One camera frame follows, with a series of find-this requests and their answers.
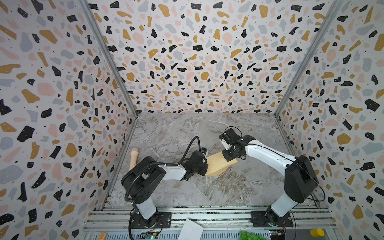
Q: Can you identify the wooden roller pin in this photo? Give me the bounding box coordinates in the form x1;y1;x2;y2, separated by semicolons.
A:
129;148;139;171

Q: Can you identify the right circuit board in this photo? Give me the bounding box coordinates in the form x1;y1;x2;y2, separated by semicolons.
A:
269;230;286;240

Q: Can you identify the right aluminium corner post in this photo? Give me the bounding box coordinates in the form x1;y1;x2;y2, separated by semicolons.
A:
274;0;344;120

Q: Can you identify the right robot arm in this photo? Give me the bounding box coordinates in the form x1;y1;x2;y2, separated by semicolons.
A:
219;128;319;219

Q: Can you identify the aluminium corner post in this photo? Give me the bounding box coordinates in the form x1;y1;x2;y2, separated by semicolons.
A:
274;0;344;120
78;1;138;119

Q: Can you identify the left aluminium corner post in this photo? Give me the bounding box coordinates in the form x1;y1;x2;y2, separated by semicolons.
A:
78;1;138;119

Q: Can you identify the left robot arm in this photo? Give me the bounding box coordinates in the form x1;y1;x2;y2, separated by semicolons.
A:
121;151;209;222

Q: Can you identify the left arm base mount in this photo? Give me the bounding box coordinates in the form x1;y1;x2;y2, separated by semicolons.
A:
130;212;172;229

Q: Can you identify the white paper sheet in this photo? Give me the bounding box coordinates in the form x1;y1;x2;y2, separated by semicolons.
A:
178;219;204;240

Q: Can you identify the small circuit board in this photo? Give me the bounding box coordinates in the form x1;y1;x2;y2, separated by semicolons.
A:
138;231;160;240

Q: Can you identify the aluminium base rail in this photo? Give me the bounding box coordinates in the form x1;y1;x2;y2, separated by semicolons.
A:
81;205;342;240

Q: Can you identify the green plastic object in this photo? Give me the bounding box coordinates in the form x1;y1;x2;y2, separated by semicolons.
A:
239;231;266;240

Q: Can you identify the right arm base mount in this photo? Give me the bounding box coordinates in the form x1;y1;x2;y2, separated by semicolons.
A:
251;211;294;228

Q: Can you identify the black corrugated cable conduit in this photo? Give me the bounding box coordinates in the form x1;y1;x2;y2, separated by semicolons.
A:
124;136;202;240

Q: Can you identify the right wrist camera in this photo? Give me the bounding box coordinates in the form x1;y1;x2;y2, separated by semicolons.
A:
219;133;232;150

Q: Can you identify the yellow round object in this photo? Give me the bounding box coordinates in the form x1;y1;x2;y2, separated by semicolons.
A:
310;229;325;238

